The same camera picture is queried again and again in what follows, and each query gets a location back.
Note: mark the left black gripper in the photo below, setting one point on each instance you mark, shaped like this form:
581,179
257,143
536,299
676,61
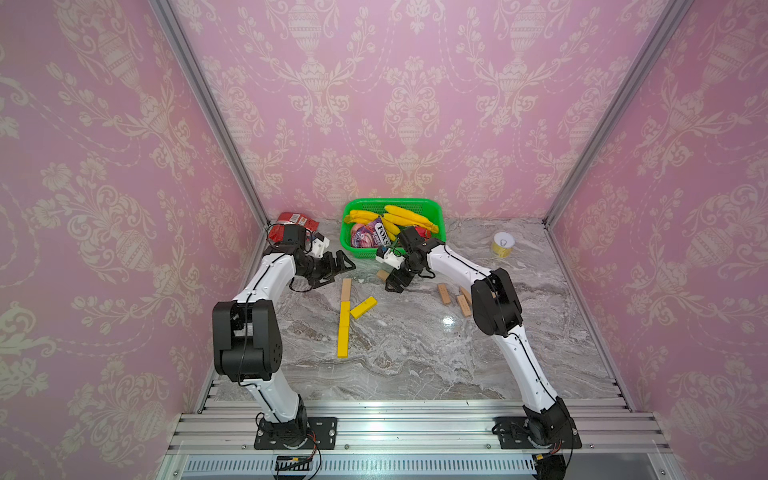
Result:
329,269

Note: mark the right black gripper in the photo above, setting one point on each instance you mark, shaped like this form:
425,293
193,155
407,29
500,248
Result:
399,273

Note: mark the wooden block one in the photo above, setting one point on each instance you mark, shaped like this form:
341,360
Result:
444,294

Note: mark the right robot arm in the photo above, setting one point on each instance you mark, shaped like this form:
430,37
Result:
497,312

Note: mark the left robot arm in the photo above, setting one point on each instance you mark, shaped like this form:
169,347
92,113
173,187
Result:
247,342

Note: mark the red dragon fruit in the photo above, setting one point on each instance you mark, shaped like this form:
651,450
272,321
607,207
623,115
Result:
424,232

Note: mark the purple snack packet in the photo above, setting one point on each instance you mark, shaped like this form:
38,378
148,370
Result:
370,235

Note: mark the right banana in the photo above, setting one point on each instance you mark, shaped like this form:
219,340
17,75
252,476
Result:
402,217

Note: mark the banana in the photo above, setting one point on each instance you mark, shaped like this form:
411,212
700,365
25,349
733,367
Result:
365,217
402,217

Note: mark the left banana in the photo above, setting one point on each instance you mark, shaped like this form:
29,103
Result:
365,217

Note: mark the wooden block right two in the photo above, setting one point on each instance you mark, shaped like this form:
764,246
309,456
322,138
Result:
466,294

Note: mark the red snack bag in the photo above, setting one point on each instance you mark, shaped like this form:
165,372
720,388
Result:
276,230

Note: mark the wooden block right three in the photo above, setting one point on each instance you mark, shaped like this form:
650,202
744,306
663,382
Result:
464,306

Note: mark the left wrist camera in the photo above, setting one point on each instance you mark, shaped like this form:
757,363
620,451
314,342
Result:
319,245

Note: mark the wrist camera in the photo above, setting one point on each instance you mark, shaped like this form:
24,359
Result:
319,245
389,256

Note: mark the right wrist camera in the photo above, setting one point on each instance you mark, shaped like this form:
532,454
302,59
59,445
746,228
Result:
389,256

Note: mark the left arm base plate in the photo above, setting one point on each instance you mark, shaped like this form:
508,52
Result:
299,434

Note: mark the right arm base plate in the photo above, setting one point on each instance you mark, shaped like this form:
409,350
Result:
519,433

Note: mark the left frame post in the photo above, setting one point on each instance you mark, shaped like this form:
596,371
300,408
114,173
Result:
194,73

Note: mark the frame post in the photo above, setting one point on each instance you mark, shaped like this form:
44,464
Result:
665,27
194,73

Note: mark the right frame post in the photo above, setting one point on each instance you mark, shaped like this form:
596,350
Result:
665,27

